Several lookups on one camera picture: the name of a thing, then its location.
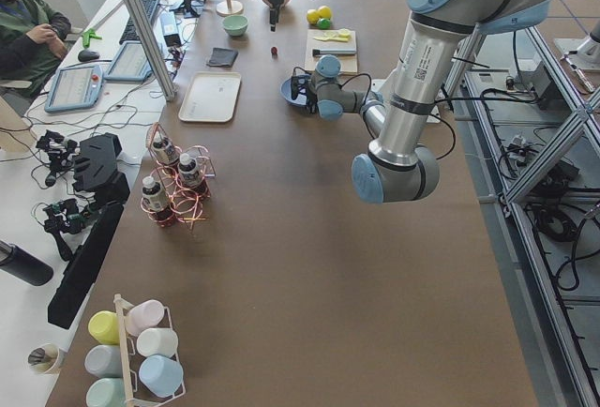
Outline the blue plate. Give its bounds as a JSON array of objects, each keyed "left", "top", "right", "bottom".
[{"left": 280, "top": 74, "right": 314, "bottom": 109}]

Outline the yellow lemon far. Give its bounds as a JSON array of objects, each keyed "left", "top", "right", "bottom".
[{"left": 306, "top": 9, "right": 321, "bottom": 25}]

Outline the green bowl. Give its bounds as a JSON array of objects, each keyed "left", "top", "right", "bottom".
[{"left": 222, "top": 14, "right": 248, "bottom": 38}]

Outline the wooden cup stand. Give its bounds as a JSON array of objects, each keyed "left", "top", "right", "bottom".
[{"left": 216, "top": 0, "right": 244, "bottom": 17}]

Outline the steel muddler black tip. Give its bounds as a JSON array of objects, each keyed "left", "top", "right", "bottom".
[{"left": 311, "top": 48, "right": 357, "bottom": 57}]

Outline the wooden cutting board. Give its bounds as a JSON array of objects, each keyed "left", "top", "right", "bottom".
[{"left": 304, "top": 28, "right": 358, "bottom": 75}]

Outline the yellow lemon near bowl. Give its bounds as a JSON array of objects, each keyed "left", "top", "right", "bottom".
[{"left": 317, "top": 6, "right": 333, "bottom": 20}]

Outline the green lime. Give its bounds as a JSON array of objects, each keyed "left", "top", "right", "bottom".
[{"left": 316, "top": 18, "right": 331, "bottom": 30}]

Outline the yellow plastic knife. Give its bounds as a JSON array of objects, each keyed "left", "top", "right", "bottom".
[{"left": 312, "top": 35, "right": 351, "bottom": 42}]

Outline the grey folded cloth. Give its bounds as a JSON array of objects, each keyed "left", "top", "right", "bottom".
[{"left": 206, "top": 47, "right": 238, "bottom": 68}]

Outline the lemon slice upper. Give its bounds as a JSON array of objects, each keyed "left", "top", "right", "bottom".
[{"left": 337, "top": 28, "right": 351, "bottom": 38}]

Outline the cream rabbit tray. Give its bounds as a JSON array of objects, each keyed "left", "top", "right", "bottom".
[{"left": 178, "top": 71, "right": 241, "bottom": 124}]

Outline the tea bottle two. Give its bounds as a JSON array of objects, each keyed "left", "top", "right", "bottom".
[{"left": 177, "top": 153, "right": 209, "bottom": 199}]

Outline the teach pendant far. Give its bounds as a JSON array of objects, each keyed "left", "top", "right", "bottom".
[{"left": 104, "top": 41, "right": 152, "bottom": 83}]

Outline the teach pendant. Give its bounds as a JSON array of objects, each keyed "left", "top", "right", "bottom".
[
  {"left": 104, "top": 41, "right": 152, "bottom": 83},
  {"left": 44, "top": 65, "right": 104, "bottom": 113}
]

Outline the tea bottle three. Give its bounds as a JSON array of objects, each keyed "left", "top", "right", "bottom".
[{"left": 152, "top": 134, "right": 179, "bottom": 166}]

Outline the tea bottle one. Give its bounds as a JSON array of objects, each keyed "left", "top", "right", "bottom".
[{"left": 142, "top": 175, "right": 174, "bottom": 227}]

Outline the teach pendant near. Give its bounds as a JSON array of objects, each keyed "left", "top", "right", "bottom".
[{"left": 44, "top": 65, "right": 104, "bottom": 113}]

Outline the seated person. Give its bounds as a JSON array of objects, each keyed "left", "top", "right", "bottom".
[{"left": 1, "top": 0, "right": 71, "bottom": 99}]

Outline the pastel cup rack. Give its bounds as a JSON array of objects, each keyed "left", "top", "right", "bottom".
[{"left": 84, "top": 294, "right": 187, "bottom": 406}]

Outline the copper wire bottle rack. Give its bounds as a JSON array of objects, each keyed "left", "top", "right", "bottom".
[{"left": 140, "top": 123, "right": 216, "bottom": 229}]

